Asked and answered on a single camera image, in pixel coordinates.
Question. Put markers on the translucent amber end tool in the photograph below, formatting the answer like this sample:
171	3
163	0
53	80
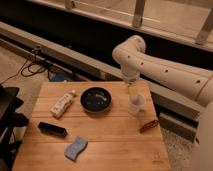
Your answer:
133	92

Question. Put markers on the dark blue bowl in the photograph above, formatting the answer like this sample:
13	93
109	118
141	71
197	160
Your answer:
95	100

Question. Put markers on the translucent plastic cup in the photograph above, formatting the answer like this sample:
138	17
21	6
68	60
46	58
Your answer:
136	102

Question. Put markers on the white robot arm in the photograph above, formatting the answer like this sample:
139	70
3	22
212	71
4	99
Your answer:
192	82

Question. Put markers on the black chair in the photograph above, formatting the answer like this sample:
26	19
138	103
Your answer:
9	119

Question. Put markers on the white tube bottle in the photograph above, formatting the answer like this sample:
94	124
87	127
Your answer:
62	104

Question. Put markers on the blue object on floor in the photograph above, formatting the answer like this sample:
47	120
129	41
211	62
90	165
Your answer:
57	78

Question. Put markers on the blue sponge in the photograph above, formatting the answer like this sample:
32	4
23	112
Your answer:
75	148

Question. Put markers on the black rectangular box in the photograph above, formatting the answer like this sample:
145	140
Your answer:
52	129

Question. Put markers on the brown hair clip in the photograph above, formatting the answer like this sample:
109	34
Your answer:
148	126

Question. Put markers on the wooden folding table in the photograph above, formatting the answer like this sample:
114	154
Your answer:
114	140

